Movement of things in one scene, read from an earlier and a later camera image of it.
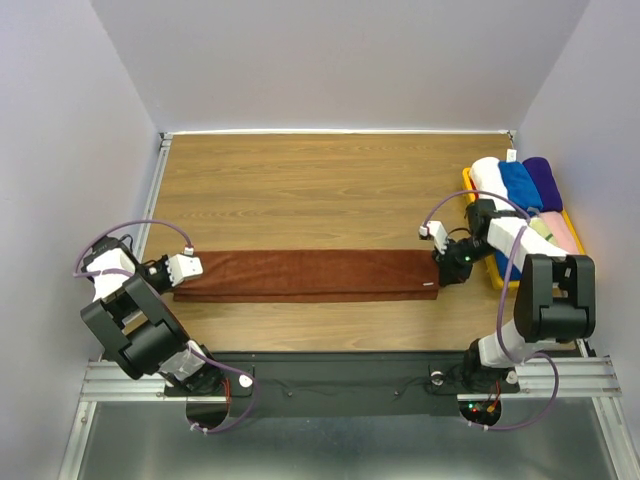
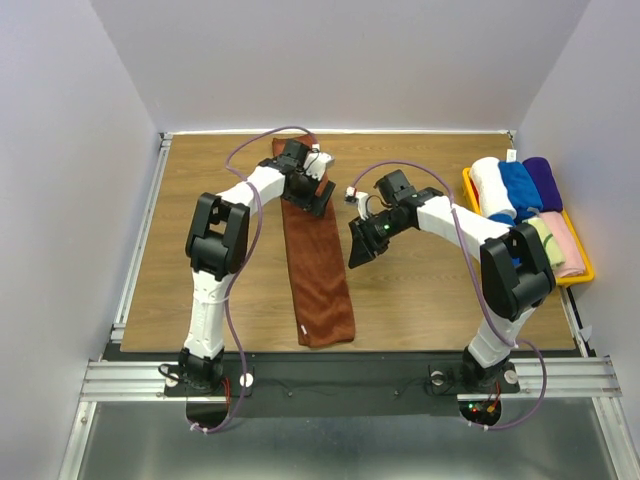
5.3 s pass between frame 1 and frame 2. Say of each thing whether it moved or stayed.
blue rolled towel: stayed
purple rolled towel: stayed
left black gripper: moved
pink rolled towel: stayed
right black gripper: moved
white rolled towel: stayed
